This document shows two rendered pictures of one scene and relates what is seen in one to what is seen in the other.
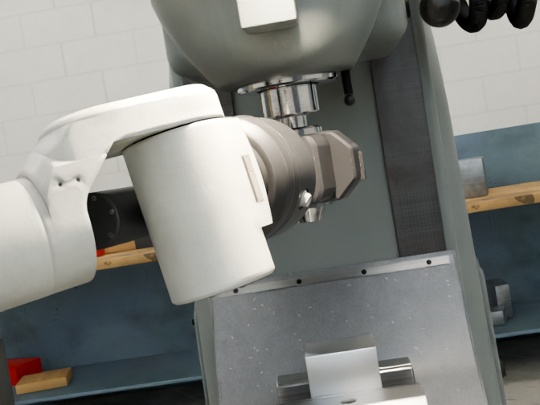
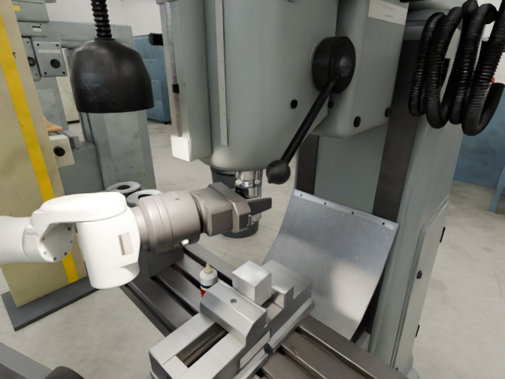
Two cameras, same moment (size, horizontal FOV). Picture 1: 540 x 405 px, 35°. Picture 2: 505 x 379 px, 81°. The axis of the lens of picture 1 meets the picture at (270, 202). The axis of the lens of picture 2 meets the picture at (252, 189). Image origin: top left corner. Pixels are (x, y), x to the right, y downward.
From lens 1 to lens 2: 0.54 m
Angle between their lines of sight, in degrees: 42
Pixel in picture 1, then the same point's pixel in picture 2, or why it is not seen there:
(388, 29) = (334, 134)
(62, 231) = (28, 251)
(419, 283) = (373, 230)
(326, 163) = (222, 219)
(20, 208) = (16, 238)
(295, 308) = (318, 213)
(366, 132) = (376, 151)
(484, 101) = not seen: outside the picture
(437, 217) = (396, 205)
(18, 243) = (13, 251)
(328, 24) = (225, 159)
